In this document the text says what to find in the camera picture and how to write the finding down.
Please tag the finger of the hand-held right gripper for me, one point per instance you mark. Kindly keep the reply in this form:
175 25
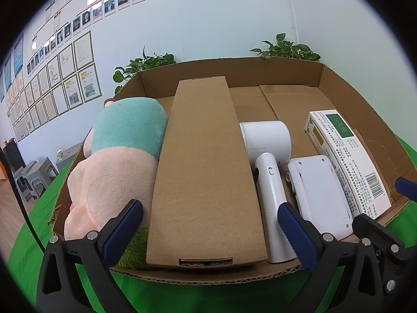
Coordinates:
381 234
409 189

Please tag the dark rectangular cabinet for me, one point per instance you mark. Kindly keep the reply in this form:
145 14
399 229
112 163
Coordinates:
14 156

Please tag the green potted plant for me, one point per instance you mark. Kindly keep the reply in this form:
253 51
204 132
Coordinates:
286 49
143 65

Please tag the group of framed certificates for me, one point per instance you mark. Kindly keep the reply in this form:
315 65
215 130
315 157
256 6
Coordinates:
55 88

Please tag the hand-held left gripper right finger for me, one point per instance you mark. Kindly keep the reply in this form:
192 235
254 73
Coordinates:
296 234

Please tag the green furry cloth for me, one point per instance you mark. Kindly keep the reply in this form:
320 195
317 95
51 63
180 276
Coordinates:
136 244

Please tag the row of wall portrait photos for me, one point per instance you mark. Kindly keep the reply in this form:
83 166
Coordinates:
97 9

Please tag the white plastic device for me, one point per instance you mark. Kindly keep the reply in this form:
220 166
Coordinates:
319 195

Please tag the pink and teal plush toy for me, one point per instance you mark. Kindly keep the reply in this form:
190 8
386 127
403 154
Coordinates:
114 176

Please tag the blue wall poster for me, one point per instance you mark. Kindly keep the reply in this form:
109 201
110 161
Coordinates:
7 71
18 55

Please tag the white box with green label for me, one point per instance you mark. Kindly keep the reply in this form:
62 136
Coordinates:
352 156

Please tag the white hair dryer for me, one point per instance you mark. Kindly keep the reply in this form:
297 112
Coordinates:
267 143

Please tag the large cardboard box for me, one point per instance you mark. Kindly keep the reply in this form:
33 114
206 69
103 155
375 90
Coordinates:
293 101

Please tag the white paper cup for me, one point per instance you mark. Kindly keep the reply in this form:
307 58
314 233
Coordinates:
59 155

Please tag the long brown cardboard box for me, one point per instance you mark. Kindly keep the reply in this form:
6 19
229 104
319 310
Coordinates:
205 169

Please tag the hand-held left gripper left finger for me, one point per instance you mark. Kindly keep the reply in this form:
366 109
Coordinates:
119 234

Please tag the grey plastic stool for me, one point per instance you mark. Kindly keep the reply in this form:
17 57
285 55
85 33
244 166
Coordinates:
26 182
44 172
70 156

